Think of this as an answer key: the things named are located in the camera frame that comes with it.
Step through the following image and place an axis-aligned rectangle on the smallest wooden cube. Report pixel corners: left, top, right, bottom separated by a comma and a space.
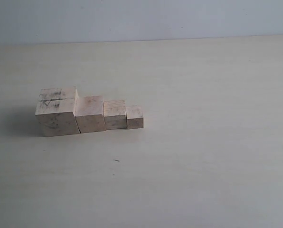
126, 105, 144, 129

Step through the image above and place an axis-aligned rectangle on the third largest wooden cube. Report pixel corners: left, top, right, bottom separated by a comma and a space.
104, 100, 127, 130

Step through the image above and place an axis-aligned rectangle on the second largest wooden cube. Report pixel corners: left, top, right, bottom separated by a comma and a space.
75, 95, 106, 133

